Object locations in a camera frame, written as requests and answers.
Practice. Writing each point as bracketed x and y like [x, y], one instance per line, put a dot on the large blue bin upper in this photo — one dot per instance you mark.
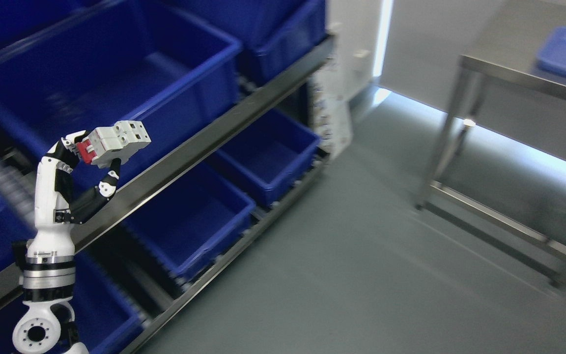
[142, 60]

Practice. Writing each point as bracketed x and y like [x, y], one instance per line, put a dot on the blue bin lower middle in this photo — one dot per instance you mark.
[191, 222]

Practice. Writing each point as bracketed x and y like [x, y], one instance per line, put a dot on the metal roller shelf rack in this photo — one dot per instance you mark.
[140, 190]

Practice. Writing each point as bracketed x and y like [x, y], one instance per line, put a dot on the blue bin lower right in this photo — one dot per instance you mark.
[267, 157]

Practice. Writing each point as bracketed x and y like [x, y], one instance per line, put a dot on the blue bin bottom left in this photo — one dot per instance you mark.
[107, 322]

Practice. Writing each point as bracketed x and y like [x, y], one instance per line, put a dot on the blue bin top right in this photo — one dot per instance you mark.
[274, 33]

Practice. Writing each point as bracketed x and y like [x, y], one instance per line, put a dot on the stainless steel table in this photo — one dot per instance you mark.
[502, 97]

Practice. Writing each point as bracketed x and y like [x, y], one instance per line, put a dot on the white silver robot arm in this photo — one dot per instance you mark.
[50, 320]

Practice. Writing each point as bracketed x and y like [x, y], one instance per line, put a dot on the grey red circuit breaker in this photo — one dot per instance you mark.
[105, 144]

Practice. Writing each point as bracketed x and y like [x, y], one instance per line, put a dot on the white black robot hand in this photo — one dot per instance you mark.
[56, 210]

